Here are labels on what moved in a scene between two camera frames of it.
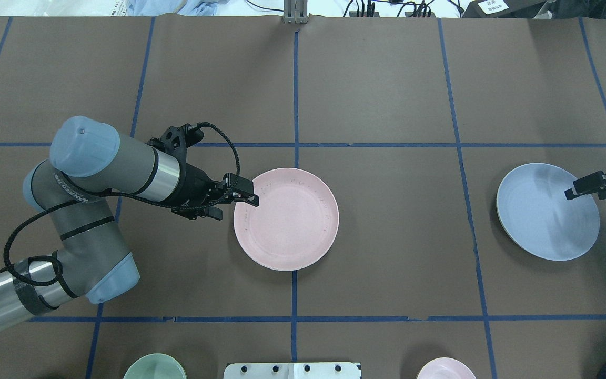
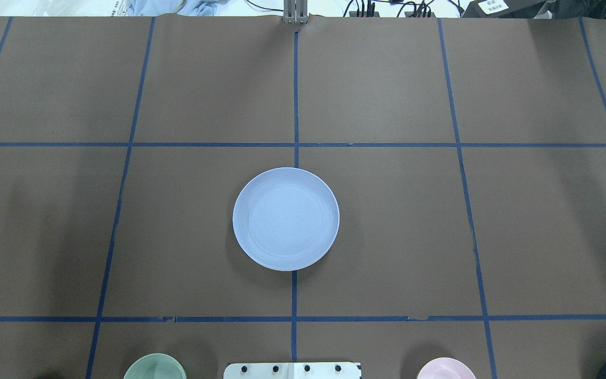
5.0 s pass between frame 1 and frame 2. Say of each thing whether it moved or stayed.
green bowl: stayed
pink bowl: stayed
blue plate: moved
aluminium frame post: stayed
